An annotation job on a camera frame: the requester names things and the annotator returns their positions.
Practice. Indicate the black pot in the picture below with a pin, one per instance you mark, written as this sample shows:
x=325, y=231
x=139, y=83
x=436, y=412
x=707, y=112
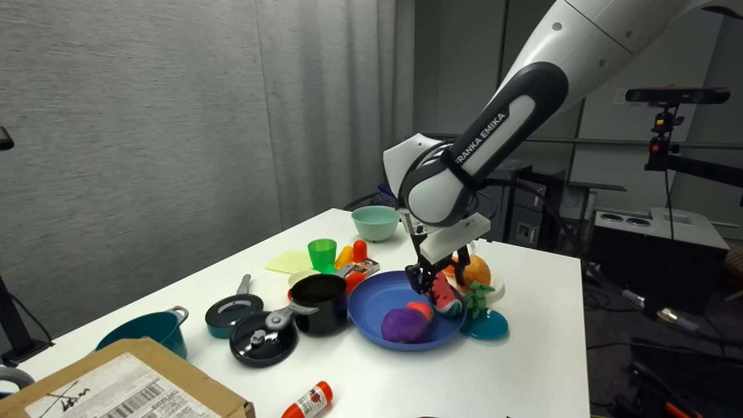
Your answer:
x=318, y=306

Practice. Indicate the red white glue stick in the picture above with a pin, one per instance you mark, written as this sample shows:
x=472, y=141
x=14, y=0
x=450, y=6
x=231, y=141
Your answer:
x=309, y=403

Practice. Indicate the green translucent cup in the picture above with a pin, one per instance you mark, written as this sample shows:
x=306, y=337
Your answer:
x=321, y=255

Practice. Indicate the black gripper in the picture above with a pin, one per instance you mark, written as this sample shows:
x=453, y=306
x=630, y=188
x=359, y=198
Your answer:
x=436, y=268

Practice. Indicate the black frying pan with lid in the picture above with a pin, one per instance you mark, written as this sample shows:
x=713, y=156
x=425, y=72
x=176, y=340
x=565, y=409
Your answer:
x=262, y=343

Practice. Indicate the small dark teal pan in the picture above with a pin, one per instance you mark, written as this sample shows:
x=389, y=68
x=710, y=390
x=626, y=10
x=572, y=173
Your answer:
x=231, y=314

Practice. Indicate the red orange toy cylinder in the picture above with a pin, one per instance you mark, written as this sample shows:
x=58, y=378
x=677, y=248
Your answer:
x=359, y=252

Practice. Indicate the black camera bar on mount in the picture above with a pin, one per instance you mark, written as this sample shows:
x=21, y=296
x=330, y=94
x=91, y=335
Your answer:
x=677, y=95

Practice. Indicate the black case with orange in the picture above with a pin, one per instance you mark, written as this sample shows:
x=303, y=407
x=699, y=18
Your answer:
x=682, y=386

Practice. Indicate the white box device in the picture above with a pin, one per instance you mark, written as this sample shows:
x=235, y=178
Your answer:
x=659, y=227

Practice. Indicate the teal pot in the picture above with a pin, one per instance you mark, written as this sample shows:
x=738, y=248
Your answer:
x=151, y=328

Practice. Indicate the blue plate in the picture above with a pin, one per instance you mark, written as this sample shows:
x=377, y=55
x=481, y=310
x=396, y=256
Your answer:
x=373, y=306

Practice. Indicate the purple plush toy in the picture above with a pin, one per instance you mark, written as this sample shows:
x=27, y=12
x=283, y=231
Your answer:
x=402, y=327

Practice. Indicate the yellow translucent plate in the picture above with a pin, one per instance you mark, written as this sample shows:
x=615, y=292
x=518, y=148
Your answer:
x=287, y=263

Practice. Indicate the red watermelon slice plush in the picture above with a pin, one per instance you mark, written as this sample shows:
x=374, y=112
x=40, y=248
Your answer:
x=444, y=298

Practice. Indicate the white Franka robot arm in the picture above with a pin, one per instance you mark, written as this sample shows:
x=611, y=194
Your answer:
x=503, y=123

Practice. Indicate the mint green bowl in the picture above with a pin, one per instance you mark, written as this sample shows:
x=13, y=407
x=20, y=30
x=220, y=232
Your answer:
x=374, y=224

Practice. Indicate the yellow pineapple plush toy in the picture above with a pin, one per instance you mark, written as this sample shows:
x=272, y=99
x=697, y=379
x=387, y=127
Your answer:
x=476, y=272

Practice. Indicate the small teal plate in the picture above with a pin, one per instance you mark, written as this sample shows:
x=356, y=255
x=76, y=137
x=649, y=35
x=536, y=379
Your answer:
x=488, y=327

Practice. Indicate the cardboard box with label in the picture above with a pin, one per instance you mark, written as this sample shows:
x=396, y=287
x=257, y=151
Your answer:
x=118, y=383

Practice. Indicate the small white plate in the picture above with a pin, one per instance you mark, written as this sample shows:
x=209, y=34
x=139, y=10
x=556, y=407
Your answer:
x=498, y=288

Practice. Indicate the yellow toy piece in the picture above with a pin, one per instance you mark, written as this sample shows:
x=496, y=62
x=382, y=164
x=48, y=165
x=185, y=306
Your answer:
x=345, y=256

